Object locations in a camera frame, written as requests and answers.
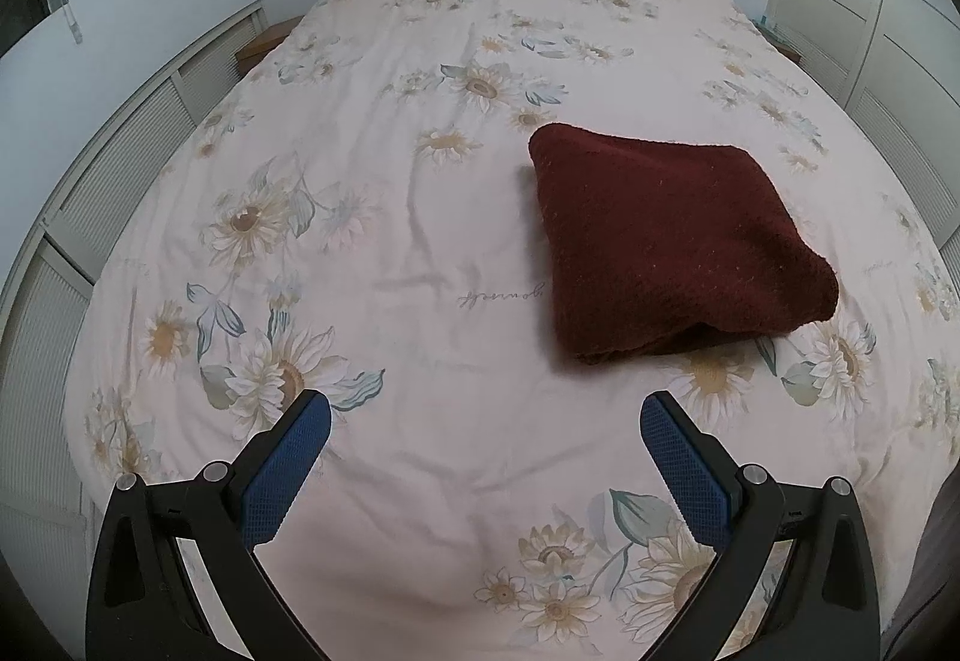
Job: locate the white louvred wall panel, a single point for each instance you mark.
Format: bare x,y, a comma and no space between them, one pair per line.
112,181

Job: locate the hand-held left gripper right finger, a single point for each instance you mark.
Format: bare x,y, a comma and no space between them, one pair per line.
682,462

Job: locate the wooden bedside table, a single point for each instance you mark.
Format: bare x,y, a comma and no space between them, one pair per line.
262,42

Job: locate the white wardrobe doors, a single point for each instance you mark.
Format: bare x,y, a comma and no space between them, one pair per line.
885,0

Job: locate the floral bed cover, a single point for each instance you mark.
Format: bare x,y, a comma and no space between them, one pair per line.
420,241

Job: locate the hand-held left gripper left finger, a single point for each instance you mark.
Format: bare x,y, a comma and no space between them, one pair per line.
289,458

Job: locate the dark red knit sweater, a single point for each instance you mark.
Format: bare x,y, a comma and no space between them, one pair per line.
667,241

